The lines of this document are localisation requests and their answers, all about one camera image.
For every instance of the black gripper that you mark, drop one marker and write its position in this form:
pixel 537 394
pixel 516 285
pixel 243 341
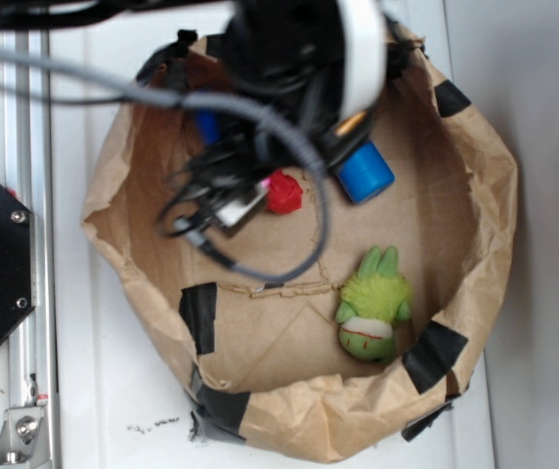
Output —
pixel 227 183

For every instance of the red paper ball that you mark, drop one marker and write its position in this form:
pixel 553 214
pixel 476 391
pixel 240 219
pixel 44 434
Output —
pixel 284 194

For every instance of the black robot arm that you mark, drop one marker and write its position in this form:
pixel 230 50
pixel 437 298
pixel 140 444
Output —
pixel 303 78

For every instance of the blue plastic bottle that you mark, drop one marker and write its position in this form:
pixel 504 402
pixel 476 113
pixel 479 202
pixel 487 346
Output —
pixel 363 176

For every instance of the green plush toy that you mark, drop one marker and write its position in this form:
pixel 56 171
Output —
pixel 373 301

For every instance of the brown paper bag tray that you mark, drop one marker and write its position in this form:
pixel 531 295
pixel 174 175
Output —
pixel 264 363

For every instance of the white plastic board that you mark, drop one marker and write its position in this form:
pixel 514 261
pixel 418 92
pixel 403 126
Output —
pixel 120 405

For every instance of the aluminium frame rail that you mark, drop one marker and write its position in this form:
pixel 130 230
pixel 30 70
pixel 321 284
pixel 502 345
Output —
pixel 32 347

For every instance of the metal corner bracket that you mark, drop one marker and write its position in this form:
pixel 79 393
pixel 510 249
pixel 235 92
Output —
pixel 24 439

